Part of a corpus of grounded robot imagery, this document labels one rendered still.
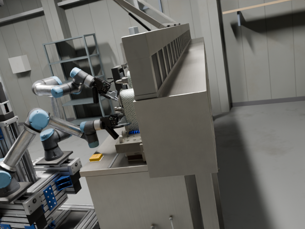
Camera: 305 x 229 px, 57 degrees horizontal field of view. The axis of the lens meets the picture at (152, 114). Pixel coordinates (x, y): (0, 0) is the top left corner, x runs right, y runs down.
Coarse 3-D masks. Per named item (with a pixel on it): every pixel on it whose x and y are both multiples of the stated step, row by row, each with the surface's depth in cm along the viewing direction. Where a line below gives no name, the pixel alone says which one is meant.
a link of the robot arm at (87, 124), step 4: (92, 120) 195; (80, 124) 195; (84, 124) 194; (88, 124) 193; (92, 124) 193; (80, 128) 195; (84, 128) 194; (88, 128) 193; (92, 128) 193; (84, 132) 197; (88, 132) 194; (92, 132) 195
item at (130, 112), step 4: (128, 108) 188; (132, 108) 187; (124, 112) 189; (128, 112) 189; (132, 112) 188; (128, 116) 189; (132, 116) 189; (128, 120) 190; (132, 120) 190; (136, 120) 190; (132, 124) 191; (136, 124) 190; (128, 128) 192; (132, 128) 192; (136, 128) 191
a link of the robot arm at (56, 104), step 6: (48, 78) 221; (54, 78) 223; (48, 84) 217; (54, 84) 221; (60, 84) 224; (48, 96) 225; (54, 102) 226; (60, 102) 229; (54, 108) 228; (60, 108) 230; (54, 114) 230; (60, 114) 231; (60, 132) 233; (60, 138) 233; (66, 138) 239
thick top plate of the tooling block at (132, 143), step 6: (126, 138) 183; (132, 138) 181; (138, 138) 178; (120, 144) 175; (126, 144) 174; (132, 144) 174; (138, 144) 173; (120, 150) 176; (126, 150) 176; (132, 150) 175; (138, 150) 174
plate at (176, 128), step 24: (192, 48) 246; (192, 72) 129; (168, 96) 94; (192, 96) 92; (144, 120) 98; (168, 120) 96; (192, 120) 95; (144, 144) 101; (168, 144) 99; (192, 144) 98; (168, 168) 102; (192, 168) 101; (216, 168) 99
